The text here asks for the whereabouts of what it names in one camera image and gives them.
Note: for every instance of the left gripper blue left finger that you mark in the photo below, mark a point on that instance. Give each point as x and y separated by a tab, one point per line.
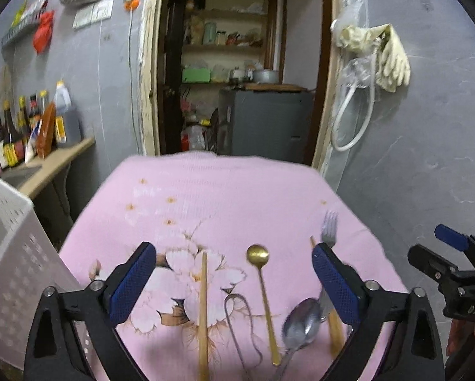
127	281

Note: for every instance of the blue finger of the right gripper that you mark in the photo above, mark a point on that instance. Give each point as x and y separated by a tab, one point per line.
451	237
428	262

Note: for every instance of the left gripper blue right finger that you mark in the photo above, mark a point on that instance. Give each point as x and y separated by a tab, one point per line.
341	283

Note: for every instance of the silver spoon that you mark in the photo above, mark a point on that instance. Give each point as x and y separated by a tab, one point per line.
299	330

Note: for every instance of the silver fork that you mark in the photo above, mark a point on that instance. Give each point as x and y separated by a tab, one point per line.
328	237

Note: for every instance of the gold spoon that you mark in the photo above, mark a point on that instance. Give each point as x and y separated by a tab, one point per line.
258	256

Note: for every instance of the thin metal wire utensil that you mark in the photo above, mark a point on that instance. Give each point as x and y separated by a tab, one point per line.
238	316

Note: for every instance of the white perforated utensil holder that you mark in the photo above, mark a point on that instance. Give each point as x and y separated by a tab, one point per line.
28	264

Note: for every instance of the person's right hand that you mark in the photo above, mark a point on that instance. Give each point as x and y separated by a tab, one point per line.
457	335

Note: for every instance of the pink floral cloth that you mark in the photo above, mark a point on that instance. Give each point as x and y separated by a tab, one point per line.
197	202

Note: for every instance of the steel sink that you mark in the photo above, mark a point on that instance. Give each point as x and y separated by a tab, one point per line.
19	176

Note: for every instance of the orange snack pouch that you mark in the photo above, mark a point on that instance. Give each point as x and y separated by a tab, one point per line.
46	131

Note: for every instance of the cream rubber gloves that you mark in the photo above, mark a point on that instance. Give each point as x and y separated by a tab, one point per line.
393	69

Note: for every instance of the large oil jug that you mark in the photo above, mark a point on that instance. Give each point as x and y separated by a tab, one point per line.
68	131

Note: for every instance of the grey cabinet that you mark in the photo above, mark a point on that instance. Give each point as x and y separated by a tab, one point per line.
268	124

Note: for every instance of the dark soy sauce bottle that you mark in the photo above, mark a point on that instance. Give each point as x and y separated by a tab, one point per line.
13	142

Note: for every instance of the green box on shelf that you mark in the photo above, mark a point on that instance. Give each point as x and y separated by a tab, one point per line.
196	76

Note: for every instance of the metal pot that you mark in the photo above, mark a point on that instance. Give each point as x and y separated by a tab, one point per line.
266	76

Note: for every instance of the red plastic bag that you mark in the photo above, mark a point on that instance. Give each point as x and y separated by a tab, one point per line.
43	34

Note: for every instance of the green jar on shelf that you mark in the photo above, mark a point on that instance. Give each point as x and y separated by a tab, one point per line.
210	33

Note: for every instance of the wall switch plate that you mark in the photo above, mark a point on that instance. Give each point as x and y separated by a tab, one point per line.
93	13

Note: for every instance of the orange wall hook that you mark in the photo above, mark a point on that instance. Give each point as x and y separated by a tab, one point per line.
131	5

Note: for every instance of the grey wall shelf rack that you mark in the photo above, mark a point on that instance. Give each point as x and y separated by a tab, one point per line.
24	27

